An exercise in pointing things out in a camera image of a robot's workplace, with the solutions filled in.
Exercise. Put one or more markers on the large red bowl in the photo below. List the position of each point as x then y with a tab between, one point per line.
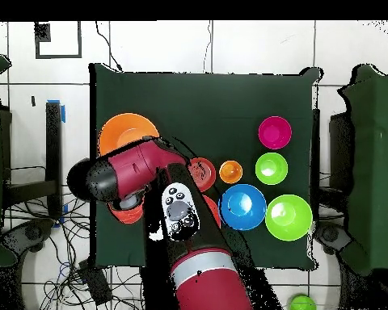
215	210
129	214

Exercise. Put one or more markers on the large orange bowl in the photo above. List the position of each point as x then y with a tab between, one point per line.
126	126

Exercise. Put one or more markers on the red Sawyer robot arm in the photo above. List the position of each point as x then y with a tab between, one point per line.
132	168

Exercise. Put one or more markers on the small red bowl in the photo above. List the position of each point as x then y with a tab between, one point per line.
205	174

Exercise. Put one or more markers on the orange cup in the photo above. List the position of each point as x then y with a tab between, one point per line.
231	172

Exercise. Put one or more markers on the dark green table cloth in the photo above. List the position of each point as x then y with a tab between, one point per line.
197	113

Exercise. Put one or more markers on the blue bowl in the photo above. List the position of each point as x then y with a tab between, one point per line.
242	207

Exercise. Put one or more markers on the small green bowl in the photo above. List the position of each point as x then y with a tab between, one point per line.
271	168

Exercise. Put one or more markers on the pink bowl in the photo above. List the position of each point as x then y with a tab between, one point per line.
274	132

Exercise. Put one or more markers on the large green bowl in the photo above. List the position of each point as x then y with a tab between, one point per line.
288	217

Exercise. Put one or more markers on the blue tape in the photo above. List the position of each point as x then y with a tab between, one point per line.
63	113

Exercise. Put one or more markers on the black power strip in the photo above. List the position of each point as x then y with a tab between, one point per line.
97	284

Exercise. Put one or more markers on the black chair base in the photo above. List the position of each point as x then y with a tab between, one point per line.
32	232
329	234

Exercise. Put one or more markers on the green bowl on floor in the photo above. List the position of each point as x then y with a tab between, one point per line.
303	304

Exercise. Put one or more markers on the black stool frame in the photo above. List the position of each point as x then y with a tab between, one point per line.
53	145
341	151

